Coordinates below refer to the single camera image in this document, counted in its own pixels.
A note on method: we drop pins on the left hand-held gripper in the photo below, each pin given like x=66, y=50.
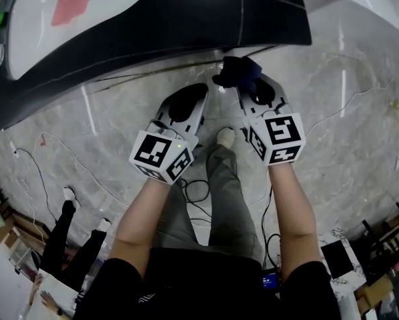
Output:
x=159, y=155

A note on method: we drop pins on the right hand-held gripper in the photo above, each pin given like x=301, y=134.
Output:
x=279, y=138

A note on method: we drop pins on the blue cloth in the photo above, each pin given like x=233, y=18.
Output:
x=236, y=73

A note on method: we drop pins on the person's right forearm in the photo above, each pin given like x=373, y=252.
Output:
x=293, y=212

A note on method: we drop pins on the person's left forearm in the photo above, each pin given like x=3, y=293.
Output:
x=142, y=218

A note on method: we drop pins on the black-topped wooden sink cabinet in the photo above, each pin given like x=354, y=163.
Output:
x=186, y=18

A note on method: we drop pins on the red cloth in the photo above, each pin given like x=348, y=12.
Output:
x=71, y=5

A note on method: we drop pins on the person's white right shoe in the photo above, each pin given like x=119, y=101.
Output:
x=226, y=137

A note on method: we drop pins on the person's grey trousers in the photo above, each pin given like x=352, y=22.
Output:
x=226, y=195

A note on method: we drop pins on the red tape mark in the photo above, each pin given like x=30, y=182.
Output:
x=42, y=142

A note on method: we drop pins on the person's black shirt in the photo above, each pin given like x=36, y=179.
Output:
x=203, y=288

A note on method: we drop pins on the white power strip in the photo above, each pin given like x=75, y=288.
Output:
x=14, y=148

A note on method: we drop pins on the black square panel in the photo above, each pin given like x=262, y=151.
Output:
x=336, y=260

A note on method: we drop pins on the white sink basin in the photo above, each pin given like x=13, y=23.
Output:
x=26, y=45

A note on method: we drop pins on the black device with blue screen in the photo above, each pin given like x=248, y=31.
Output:
x=271, y=280

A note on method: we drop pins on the black metal rack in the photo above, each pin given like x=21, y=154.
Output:
x=383, y=245

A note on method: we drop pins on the brown wooden furniture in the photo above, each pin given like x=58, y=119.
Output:
x=26, y=228

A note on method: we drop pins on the white marbled board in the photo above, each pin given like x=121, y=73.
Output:
x=358, y=275

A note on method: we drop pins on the cardboard box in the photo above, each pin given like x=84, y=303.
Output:
x=376, y=293

